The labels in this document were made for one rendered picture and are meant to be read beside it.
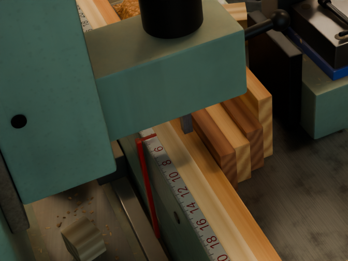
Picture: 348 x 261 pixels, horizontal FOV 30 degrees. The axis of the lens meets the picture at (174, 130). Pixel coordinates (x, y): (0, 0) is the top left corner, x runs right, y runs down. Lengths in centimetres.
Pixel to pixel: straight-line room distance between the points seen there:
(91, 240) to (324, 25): 33
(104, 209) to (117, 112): 26
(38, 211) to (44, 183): 28
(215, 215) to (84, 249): 20
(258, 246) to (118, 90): 17
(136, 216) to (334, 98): 25
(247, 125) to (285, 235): 11
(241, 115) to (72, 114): 21
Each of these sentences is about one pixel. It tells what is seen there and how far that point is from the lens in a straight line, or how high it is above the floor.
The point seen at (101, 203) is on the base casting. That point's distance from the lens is 78.
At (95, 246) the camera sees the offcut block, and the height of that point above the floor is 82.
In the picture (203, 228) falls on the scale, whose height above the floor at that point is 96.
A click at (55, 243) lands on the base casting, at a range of 76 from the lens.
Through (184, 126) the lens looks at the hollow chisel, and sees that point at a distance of 61.
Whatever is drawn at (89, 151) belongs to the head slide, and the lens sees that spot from 50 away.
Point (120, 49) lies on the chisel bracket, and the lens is 53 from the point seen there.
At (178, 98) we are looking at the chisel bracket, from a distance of 55.
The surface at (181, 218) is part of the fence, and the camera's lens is 56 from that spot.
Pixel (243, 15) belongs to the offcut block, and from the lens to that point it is 79.
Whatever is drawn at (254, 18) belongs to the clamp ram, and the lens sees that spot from 69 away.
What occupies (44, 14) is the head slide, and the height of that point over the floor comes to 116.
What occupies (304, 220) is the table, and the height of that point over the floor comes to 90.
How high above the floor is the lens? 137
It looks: 43 degrees down
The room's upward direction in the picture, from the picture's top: 9 degrees counter-clockwise
